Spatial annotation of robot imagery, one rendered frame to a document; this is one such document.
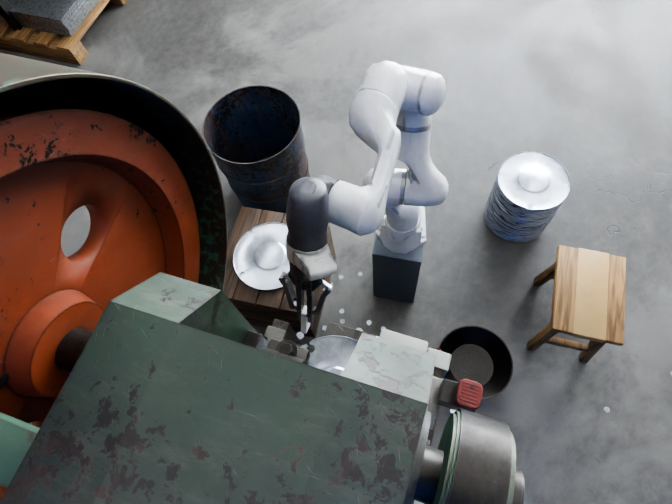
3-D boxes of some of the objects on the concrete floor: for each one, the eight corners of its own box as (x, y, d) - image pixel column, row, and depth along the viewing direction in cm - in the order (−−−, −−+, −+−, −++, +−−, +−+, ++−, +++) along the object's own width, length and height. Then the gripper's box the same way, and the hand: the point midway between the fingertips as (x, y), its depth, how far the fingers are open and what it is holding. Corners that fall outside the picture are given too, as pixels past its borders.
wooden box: (259, 242, 229) (241, 205, 198) (336, 256, 223) (329, 220, 191) (234, 320, 213) (208, 294, 182) (315, 338, 207) (303, 313, 175)
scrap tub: (252, 145, 255) (226, 77, 212) (325, 161, 246) (314, 95, 203) (220, 210, 239) (185, 151, 196) (297, 230, 230) (279, 173, 187)
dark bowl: (443, 321, 205) (445, 316, 199) (514, 341, 199) (519, 337, 193) (427, 389, 194) (428, 386, 188) (501, 413, 188) (505, 410, 181)
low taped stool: (533, 276, 211) (559, 243, 181) (590, 288, 207) (626, 256, 176) (525, 351, 197) (552, 328, 167) (586, 365, 193) (625, 345, 163)
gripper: (339, 253, 106) (334, 325, 121) (284, 241, 108) (286, 312, 123) (329, 275, 100) (325, 347, 115) (272, 261, 103) (275, 333, 118)
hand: (305, 319), depth 117 cm, fingers closed
